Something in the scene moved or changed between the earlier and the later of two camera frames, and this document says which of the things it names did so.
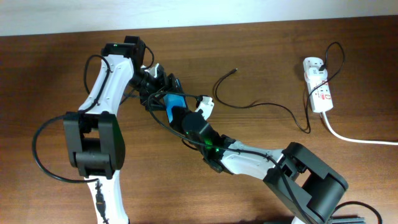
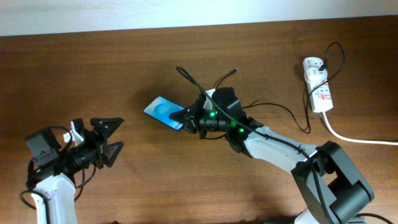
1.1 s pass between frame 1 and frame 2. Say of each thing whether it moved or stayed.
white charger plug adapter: stayed
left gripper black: moved
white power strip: stayed
